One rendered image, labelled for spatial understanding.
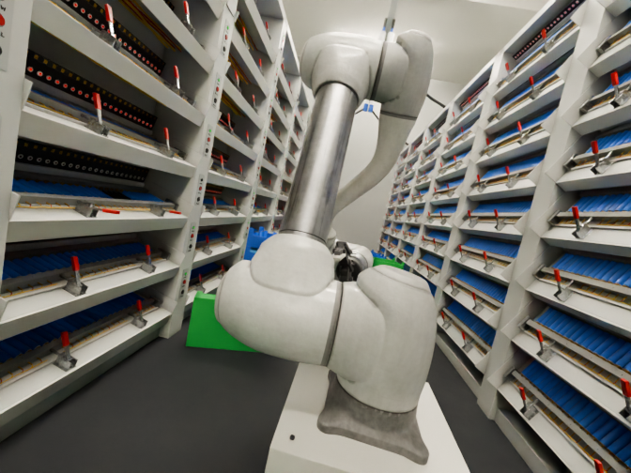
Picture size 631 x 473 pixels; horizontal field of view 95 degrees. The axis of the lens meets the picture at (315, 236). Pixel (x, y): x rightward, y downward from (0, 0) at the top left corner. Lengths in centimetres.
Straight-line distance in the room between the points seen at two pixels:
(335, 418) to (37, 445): 67
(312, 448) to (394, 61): 78
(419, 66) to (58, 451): 117
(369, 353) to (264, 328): 17
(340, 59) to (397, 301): 55
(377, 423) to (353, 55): 74
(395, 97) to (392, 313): 53
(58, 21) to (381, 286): 74
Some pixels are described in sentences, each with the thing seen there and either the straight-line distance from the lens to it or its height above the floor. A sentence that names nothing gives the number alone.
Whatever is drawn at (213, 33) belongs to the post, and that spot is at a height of 117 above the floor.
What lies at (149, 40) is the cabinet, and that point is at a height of 107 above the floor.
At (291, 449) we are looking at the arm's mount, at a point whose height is 27.
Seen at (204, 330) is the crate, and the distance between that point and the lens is 127.
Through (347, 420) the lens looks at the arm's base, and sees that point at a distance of 57.
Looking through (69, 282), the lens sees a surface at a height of 33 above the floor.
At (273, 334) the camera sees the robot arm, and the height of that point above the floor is 41.
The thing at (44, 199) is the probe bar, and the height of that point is 53.
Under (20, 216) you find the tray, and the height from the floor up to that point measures 50.
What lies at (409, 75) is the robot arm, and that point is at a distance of 81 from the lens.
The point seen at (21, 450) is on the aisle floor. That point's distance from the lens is 98.
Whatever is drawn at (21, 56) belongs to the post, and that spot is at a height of 77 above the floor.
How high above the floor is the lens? 62
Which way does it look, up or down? 5 degrees down
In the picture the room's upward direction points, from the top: 12 degrees clockwise
